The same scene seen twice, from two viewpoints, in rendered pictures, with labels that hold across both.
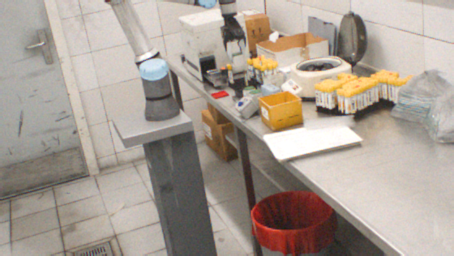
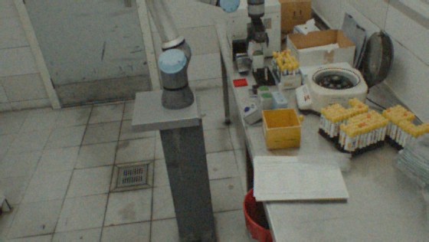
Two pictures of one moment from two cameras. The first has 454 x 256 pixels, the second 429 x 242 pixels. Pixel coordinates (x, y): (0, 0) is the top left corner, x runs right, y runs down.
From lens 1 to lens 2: 0.91 m
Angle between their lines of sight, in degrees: 17
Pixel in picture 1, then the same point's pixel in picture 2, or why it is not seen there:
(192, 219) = (194, 190)
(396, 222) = not seen: outside the picture
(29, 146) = (109, 68)
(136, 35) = (162, 24)
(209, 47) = (243, 31)
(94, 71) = not seen: hidden behind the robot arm
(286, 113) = (283, 135)
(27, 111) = (109, 42)
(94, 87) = not seen: hidden behind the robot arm
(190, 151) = (196, 138)
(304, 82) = (315, 96)
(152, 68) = (168, 62)
